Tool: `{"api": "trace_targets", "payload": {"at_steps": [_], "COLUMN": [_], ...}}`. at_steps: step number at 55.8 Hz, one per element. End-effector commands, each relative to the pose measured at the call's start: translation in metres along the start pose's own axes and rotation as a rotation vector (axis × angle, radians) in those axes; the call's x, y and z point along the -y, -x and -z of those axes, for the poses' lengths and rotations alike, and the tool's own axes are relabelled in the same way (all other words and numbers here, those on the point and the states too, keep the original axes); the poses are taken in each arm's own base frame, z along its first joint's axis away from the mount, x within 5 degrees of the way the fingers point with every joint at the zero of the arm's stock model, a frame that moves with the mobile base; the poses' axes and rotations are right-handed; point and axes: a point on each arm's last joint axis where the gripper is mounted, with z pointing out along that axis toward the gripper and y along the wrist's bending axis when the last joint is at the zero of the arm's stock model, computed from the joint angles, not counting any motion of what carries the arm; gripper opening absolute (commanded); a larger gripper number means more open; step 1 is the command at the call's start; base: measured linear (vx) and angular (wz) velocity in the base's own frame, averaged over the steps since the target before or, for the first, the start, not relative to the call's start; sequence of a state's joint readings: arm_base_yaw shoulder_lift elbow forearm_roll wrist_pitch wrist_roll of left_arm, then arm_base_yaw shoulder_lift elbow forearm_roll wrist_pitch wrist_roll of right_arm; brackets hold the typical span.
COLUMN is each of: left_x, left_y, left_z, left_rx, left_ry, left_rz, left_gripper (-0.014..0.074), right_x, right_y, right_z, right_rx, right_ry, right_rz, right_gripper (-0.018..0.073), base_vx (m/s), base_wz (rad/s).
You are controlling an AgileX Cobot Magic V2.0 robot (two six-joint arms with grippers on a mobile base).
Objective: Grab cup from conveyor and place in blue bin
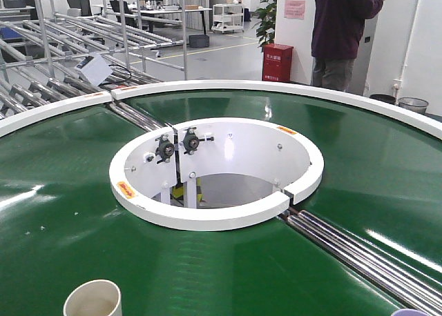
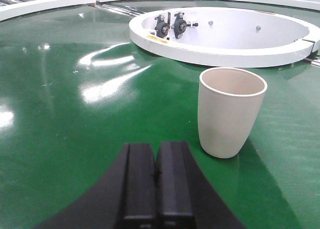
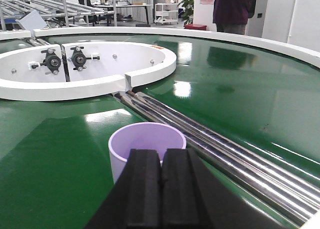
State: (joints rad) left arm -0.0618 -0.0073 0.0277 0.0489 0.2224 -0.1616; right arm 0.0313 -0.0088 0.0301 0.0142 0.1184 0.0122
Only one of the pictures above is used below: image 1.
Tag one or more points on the beige paper cup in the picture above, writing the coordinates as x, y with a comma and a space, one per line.
96, 297

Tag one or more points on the steel conveyor rollers left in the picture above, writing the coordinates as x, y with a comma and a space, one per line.
145, 122

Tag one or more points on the steel conveyor rollers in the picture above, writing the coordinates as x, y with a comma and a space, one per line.
145, 122
377, 269

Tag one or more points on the green circular conveyor belt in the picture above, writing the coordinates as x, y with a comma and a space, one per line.
61, 225

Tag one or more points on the black waste bin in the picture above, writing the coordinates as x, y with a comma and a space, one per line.
384, 98

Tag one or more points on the metal mesh waste bin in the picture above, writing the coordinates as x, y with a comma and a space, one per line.
414, 104

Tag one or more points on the white outer conveyor rim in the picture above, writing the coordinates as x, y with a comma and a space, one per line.
23, 119

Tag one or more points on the steel conveyor rollers right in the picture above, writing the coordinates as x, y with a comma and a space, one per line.
377, 269

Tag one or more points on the red fire extinguisher box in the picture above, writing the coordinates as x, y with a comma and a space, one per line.
277, 62

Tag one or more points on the dark storage crate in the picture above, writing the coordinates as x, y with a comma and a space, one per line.
199, 41

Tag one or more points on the white shelf cart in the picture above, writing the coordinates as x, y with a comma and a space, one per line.
228, 17

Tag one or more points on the green potted plant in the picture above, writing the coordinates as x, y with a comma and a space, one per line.
266, 26

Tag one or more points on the white power supply box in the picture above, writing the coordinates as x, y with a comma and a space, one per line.
94, 69

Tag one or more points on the office desk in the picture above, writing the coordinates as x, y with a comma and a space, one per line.
169, 17

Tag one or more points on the pink paper notice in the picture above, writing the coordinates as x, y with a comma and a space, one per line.
294, 9

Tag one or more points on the person in purple sweater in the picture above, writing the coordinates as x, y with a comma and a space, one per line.
338, 29

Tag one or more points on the metal roller rack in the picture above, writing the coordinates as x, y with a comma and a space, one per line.
43, 40

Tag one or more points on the black bearing mount right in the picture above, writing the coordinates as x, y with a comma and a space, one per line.
190, 141

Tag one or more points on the black bearing mount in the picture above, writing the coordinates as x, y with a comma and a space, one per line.
190, 141
165, 149

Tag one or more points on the black bearing mount left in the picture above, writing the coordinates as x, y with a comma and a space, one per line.
165, 149

